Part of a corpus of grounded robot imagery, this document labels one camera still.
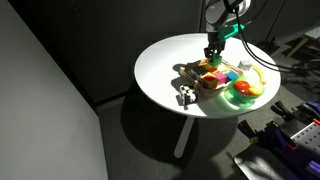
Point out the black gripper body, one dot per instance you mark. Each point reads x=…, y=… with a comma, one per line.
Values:
x=216, y=40

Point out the dark green cube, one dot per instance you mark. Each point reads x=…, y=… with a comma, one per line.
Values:
x=215, y=60

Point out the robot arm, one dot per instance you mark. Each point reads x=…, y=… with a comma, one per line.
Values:
x=216, y=13

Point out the black white triangle cube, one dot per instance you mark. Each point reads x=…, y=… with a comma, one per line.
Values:
x=199, y=71

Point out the pink cube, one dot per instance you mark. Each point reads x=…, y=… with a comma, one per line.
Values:
x=220, y=77

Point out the blue cube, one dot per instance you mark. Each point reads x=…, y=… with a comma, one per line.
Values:
x=231, y=76

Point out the yellow cube orange circle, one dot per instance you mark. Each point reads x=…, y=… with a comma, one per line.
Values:
x=209, y=81

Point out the grey cube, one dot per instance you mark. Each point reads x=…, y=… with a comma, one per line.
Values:
x=245, y=65

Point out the black checkered soft cube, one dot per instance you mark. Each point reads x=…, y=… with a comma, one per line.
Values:
x=188, y=95

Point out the wooden slatted tray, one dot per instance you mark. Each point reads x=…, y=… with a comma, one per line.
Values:
x=186, y=74

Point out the red fruit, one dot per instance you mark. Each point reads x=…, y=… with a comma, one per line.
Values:
x=241, y=87

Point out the yellow banana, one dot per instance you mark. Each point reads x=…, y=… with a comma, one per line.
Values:
x=261, y=75

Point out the green bowl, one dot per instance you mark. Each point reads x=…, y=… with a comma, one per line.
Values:
x=240, y=98

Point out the yellow orange fruit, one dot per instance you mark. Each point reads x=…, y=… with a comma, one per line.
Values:
x=256, y=90

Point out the wooden legged furniture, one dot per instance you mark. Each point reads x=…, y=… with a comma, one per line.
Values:
x=300, y=45

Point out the white table leg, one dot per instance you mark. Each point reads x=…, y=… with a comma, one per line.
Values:
x=183, y=136

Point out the grey chair base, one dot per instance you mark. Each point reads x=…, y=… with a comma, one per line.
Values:
x=308, y=73

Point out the purple clamp orange trigger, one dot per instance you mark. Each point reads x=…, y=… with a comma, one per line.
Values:
x=276, y=133

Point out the perforated metal breadboard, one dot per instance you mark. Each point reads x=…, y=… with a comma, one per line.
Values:
x=308, y=133

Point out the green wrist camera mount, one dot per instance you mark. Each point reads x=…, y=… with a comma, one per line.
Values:
x=230, y=31

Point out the grey base plate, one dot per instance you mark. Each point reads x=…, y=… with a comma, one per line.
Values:
x=260, y=163

